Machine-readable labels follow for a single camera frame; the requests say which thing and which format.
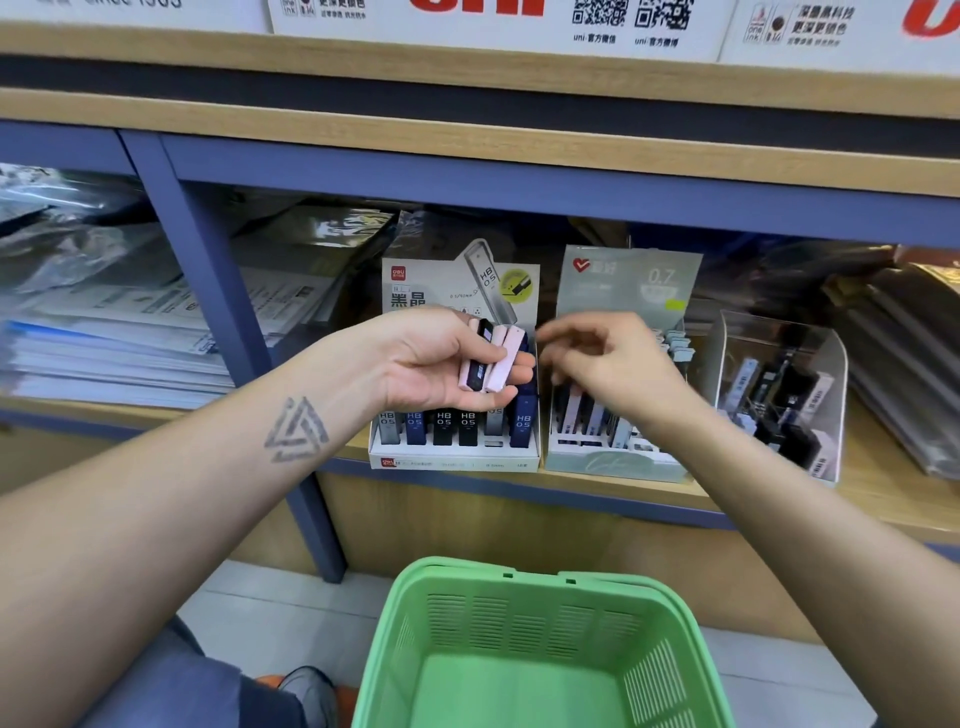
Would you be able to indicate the person's right hand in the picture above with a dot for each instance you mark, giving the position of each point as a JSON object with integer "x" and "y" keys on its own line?
{"x": 623, "y": 368}

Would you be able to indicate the person's left hand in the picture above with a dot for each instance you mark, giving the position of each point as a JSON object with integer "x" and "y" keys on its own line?
{"x": 428, "y": 357}

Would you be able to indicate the white display box red label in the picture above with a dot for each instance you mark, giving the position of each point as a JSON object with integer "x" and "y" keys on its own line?
{"x": 435, "y": 278}

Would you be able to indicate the pale green display box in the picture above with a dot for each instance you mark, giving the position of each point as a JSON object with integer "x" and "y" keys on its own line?
{"x": 630, "y": 278}

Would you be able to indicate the clear plastic display box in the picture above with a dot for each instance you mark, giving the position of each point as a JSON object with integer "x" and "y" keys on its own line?
{"x": 818, "y": 353}

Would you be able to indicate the green plastic basket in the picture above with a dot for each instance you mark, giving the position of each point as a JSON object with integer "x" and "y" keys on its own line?
{"x": 600, "y": 593}

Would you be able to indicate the person's right forearm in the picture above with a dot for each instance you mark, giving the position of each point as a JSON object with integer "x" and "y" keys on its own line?
{"x": 833, "y": 578}

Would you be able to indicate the person's left forearm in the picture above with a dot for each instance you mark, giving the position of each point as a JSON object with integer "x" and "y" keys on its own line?
{"x": 150, "y": 555}

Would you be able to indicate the row of white boxes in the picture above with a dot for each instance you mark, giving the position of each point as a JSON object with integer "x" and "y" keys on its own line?
{"x": 525, "y": 23}

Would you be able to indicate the dark plastic-wrapped packs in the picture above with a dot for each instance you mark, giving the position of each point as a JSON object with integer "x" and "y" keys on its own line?
{"x": 900, "y": 360}

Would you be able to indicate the stack of wrapped paper packs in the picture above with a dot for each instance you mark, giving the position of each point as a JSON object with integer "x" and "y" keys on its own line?
{"x": 135, "y": 323}

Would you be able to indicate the colourful printed mat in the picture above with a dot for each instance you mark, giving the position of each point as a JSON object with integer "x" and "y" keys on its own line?
{"x": 348, "y": 702}

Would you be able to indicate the grey sneaker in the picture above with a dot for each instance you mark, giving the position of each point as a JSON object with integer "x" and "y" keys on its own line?
{"x": 312, "y": 698}

